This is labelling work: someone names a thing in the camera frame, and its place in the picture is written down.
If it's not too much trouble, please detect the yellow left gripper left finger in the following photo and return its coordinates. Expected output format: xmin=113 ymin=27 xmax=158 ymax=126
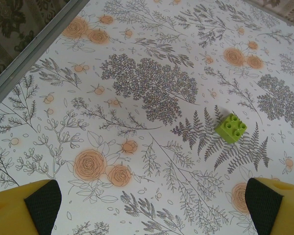
xmin=0 ymin=179 xmax=63 ymax=235

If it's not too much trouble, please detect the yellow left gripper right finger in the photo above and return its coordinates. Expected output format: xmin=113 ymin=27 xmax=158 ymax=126
xmin=245 ymin=177 xmax=294 ymax=235

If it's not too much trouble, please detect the small lime green lego brick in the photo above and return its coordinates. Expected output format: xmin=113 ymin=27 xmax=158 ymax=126
xmin=215 ymin=113 xmax=248 ymax=144

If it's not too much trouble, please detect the floral patterned table cover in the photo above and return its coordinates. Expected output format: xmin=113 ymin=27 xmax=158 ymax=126
xmin=0 ymin=0 xmax=294 ymax=235

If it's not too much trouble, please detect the aluminium table side rail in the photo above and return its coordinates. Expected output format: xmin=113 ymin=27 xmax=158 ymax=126
xmin=0 ymin=0 xmax=89 ymax=110

